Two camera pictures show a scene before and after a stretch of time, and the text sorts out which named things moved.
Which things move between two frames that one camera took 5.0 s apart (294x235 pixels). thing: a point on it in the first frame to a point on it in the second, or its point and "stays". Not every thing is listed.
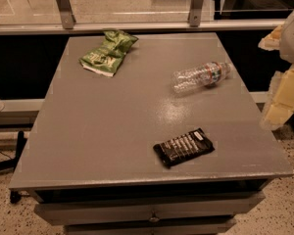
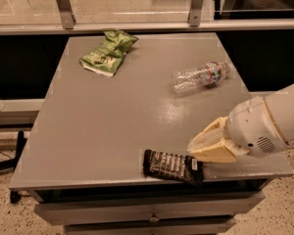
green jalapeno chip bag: x=107 y=57 stays
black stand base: x=10 y=166 stays
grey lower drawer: x=176 y=228 stays
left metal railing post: x=63 y=1 stays
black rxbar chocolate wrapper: x=183 y=148 to x=177 y=166
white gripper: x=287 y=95 to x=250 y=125
